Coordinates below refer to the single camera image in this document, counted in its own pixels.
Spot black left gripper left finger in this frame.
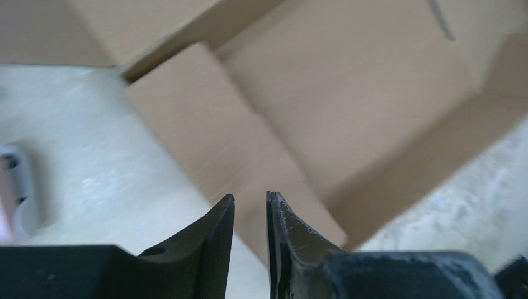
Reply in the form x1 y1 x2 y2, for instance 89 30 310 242
1 194 235 298

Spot pale pink correction tape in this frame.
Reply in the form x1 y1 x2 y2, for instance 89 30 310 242
1 143 44 243

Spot brown cardboard box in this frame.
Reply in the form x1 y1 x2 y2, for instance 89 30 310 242
1 1 527 268

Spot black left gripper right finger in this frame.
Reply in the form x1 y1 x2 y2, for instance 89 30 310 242
266 192 502 298

